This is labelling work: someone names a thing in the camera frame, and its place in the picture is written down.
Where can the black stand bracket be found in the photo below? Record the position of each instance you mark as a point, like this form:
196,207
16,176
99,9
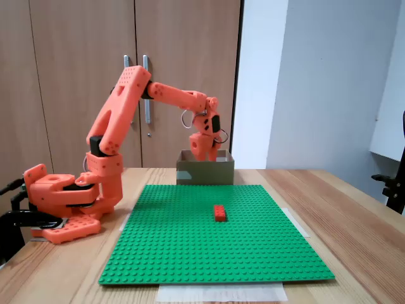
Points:
395,193

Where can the black table clamp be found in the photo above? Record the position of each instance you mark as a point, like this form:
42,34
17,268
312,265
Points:
9,228

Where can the green lego baseplate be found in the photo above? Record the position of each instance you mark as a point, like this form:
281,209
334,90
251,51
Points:
190,247

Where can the open cardboard box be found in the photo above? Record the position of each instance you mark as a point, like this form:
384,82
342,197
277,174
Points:
205,174

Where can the masking tape strip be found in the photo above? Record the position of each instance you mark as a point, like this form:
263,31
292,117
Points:
303,230
121,228
221,293

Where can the white board panel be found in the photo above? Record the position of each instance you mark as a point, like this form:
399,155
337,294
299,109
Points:
392,126

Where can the red lego block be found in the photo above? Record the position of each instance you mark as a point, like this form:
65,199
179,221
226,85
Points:
220,213

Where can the wooden cabinet door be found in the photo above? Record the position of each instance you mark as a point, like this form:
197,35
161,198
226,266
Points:
16,63
190,47
69,63

